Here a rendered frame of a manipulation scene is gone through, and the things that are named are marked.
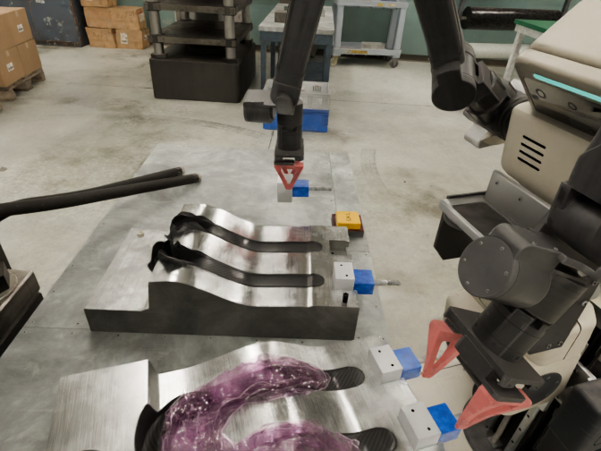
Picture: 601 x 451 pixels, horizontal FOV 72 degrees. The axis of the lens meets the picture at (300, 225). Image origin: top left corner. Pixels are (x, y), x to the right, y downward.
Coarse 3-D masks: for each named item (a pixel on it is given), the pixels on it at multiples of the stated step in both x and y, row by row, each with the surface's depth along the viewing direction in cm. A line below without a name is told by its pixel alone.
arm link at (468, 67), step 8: (464, 64) 73; (472, 64) 74; (480, 64) 75; (432, 72) 77; (464, 72) 72; (472, 72) 73; (480, 72) 74; (488, 72) 76; (432, 80) 76; (480, 80) 73; (488, 80) 75; (480, 88) 74; (488, 88) 74; (480, 96) 76
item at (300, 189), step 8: (288, 176) 101; (280, 184) 99; (296, 184) 101; (304, 184) 101; (280, 192) 100; (288, 192) 100; (296, 192) 100; (304, 192) 100; (280, 200) 101; (288, 200) 101
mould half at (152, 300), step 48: (144, 240) 93; (192, 240) 82; (288, 240) 91; (336, 240) 92; (96, 288) 80; (144, 288) 80; (192, 288) 72; (240, 288) 77; (288, 288) 79; (288, 336) 79; (336, 336) 79
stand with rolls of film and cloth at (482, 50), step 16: (464, 0) 508; (464, 16) 525; (480, 16) 512; (496, 16) 515; (512, 16) 519; (528, 16) 522; (544, 16) 526; (560, 16) 529; (480, 48) 539; (496, 48) 543; (528, 48) 550
